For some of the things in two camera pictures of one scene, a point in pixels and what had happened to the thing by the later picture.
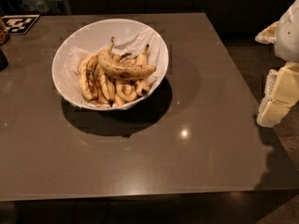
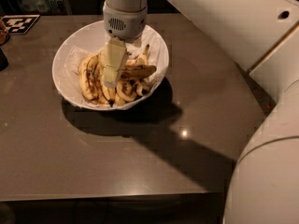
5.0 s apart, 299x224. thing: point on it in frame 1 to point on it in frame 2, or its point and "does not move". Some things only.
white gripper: (288, 32) to (125, 23)
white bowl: (108, 64) does not move
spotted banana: (123, 69) does not move
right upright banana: (142, 87) does not move
